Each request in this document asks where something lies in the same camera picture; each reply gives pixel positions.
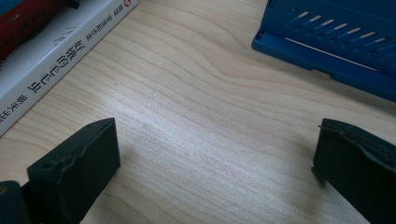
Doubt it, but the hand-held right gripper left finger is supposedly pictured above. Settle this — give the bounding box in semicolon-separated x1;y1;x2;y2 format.
21;117;121;224

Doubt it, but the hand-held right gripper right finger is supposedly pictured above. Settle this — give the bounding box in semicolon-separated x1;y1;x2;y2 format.
312;118;396;224

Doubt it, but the white book with green leaf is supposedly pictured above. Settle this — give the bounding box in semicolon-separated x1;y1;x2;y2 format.
0;0;140;138

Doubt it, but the red picture book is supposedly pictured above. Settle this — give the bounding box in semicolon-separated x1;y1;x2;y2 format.
0;18;64;62
0;0;80;38

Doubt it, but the blue plastic file rack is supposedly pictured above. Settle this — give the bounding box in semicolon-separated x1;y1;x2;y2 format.
251;0;396;103

